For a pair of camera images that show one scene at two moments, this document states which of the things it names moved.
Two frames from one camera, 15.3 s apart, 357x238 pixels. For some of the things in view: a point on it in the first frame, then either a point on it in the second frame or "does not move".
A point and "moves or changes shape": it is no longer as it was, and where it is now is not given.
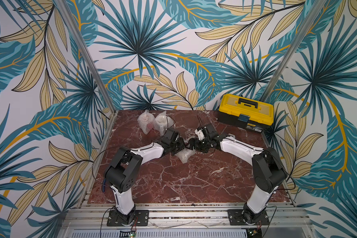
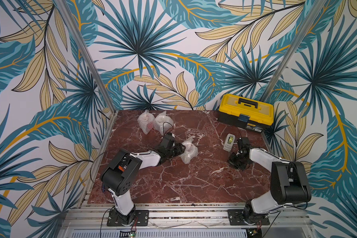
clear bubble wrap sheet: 184,154 moves or changes shape
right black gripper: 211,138 to 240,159
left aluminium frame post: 64,14 does not move
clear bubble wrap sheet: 162,122 does not move
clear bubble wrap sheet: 146,120 does not move
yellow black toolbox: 252,115 does not move
